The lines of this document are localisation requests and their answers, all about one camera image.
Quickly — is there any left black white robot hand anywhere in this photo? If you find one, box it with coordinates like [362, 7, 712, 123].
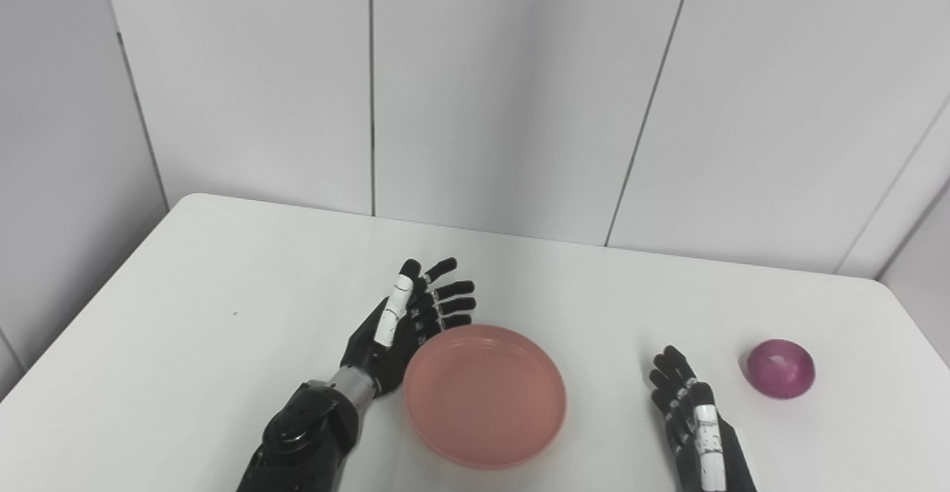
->
[340, 258, 476, 399]

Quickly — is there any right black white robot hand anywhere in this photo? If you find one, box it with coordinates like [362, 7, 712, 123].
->
[649, 345, 758, 492]

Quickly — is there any purple red onion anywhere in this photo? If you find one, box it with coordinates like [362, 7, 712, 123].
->
[746, 339, 816, 400]

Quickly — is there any pink round plate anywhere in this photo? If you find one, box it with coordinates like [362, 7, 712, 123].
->
[403, 324, 569, 470]

